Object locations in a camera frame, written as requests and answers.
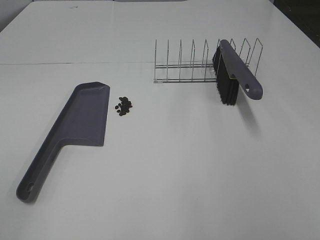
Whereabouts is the pile of coffee beans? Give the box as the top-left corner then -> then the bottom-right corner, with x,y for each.
114,96 -> 133,116

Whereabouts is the purple plastic dustpan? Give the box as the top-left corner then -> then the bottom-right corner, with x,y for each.
16,81 -> 110,203

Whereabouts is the metal wire dish rack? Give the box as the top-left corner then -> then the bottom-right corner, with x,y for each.
153,37 -> 264,84

